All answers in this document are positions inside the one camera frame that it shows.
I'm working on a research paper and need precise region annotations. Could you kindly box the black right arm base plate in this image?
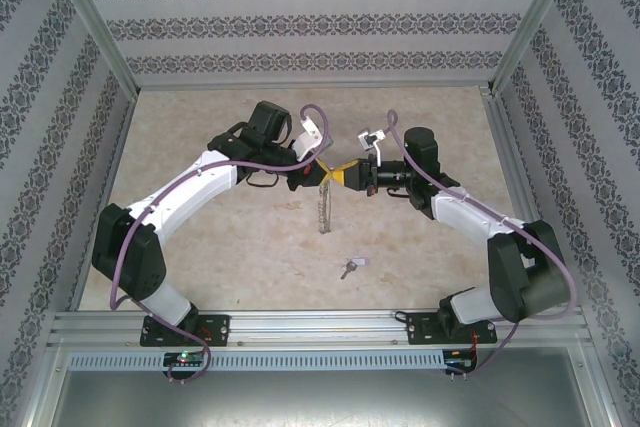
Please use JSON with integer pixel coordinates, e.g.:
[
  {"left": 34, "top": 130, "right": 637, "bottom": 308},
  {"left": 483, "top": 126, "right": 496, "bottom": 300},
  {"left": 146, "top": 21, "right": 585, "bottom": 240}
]
[{"left": 405, "top": 311, "right": 499, "bottom": 347}]

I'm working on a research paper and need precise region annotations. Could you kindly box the aluminium table edge rail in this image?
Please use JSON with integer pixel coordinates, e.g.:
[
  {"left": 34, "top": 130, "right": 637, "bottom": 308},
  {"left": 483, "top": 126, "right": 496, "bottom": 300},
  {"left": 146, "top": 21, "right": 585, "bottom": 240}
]
[
  {"left": 479, "top": 86, "right": 549, "bottom": 313},
  {"left": 67, "top": 91, "right": 137, "bottom": 313}
]

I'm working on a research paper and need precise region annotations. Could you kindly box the slotted grey cable duct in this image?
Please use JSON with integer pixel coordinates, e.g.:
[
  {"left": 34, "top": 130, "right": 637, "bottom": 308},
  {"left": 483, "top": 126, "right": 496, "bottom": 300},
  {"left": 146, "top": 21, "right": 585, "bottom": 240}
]
[{"left": 67, "top": 349, "right": 446, "bottom": 372}]

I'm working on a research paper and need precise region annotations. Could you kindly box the long aluminium base rail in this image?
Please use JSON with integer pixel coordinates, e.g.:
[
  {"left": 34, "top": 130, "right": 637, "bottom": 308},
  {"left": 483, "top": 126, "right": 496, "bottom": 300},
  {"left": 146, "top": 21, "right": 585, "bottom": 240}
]
[{"left": 47, "top": 310, "right": 589, "bottom": 348}]

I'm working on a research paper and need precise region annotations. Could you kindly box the silver key with purple tag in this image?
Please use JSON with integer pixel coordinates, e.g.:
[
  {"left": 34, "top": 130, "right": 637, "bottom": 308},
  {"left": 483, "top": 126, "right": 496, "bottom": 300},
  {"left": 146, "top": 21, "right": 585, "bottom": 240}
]
[{"left": 339, "top": 255, "right": 371, "bottom": 281}]

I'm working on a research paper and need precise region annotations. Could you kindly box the grey sheet metal shelf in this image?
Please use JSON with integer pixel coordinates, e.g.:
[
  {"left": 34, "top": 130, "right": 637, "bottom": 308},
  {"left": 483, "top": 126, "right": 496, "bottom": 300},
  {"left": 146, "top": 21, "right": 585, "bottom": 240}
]
[{"left": 49, "top": 369, "right": 609, "bottom": 427}]

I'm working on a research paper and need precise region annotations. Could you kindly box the thin black left gripper cable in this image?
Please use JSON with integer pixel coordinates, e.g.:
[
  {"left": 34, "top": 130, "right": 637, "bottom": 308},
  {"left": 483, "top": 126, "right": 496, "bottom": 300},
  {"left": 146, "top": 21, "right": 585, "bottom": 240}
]
[{"left": 243, "top": 170, "right": 281, "bottom": 190}]

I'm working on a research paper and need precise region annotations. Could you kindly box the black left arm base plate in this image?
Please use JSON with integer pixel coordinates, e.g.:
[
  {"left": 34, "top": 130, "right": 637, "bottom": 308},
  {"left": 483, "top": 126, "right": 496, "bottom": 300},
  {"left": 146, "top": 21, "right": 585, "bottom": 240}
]
[{"left": 138, "top": 314, "right": 232, "bottom": 348}]

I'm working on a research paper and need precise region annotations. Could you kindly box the aluminium frame post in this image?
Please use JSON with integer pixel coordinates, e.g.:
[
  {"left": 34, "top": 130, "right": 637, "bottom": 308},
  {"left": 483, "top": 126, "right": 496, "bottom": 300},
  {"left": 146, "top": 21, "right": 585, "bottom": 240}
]
[
  {"left": 487, "top": 0, "right": 585, "bottom": 96},
  {"left": 39, "top": 0, "right": 144, "bottom": 96}
]

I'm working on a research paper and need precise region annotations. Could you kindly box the small circuit board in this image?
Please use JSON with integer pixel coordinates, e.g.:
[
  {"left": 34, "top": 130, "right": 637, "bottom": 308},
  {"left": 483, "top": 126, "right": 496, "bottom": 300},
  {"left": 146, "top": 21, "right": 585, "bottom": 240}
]
[
  {"left": 162, "top": 352, "right": 206, "bottom": 373},
  {"left": 444, "top": 346, "right": 479, "bottom": 373}
]

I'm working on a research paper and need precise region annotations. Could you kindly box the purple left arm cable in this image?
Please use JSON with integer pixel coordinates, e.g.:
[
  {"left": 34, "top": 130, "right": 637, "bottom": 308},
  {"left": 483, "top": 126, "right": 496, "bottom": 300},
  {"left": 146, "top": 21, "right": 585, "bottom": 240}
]
[{"left": 108, "top": 103, "right": 334, "bottom": 384}]

